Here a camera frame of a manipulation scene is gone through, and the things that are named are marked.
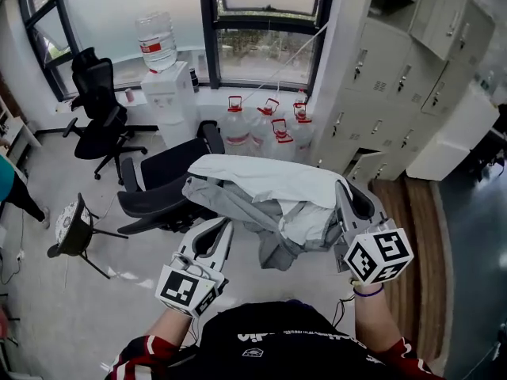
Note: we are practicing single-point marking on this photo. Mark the wooden plank platform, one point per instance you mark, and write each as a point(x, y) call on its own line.
point(416, 259)

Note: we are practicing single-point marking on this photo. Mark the clear water bottle red label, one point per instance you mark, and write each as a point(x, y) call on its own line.
point(156, 42)

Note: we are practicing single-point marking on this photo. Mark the dark bottle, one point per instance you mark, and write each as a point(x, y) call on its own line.
point(193, 80)

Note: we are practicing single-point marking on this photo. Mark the white water dispenser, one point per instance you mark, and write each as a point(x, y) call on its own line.
point(170, 101)

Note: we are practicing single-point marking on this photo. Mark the purple wristband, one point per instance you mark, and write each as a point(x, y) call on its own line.
point(368, 292)

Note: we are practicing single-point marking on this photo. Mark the grey metal lockers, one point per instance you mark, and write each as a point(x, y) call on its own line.
point(396, 85)

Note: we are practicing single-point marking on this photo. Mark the person's left forearm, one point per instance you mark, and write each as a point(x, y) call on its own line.
point(168, 329)

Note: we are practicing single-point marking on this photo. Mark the grey white garment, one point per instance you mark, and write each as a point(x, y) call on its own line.
point(269, 184)

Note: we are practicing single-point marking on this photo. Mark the white box cabinet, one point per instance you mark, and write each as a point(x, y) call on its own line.
point(455, 145)

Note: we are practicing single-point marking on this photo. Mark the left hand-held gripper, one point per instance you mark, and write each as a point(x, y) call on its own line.
point(180, 291)

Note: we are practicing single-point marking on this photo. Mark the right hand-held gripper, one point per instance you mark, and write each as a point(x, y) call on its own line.
point(376, 257)

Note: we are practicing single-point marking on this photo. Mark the person's black and red shirt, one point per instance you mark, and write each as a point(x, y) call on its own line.
point(285, 346)

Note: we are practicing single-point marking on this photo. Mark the pink cup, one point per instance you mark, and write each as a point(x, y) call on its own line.
point(129, 95)

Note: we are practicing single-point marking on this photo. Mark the person's right forearm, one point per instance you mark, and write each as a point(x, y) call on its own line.
point(376, 323)

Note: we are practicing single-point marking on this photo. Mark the black low-back office chair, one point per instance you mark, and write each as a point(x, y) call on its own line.
point(162, 188)

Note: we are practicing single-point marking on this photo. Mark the patterned seat cushion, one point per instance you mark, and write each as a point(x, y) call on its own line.
point(65, 222)

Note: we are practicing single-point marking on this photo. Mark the black high-back office chair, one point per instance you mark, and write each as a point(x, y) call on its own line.
point(97, 129)

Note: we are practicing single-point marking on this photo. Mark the black four-legged chair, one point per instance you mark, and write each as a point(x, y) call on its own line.
point(75, 236)

